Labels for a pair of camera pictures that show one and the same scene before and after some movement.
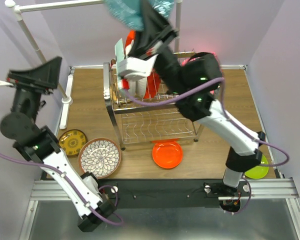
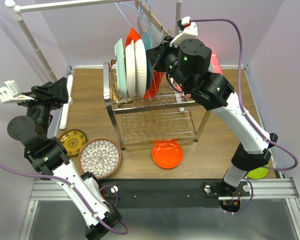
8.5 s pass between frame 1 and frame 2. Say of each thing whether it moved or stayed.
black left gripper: moved
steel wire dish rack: stayed
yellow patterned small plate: stayed
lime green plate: stayed
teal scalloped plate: moved
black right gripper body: moved
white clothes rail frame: stayed
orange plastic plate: stayed
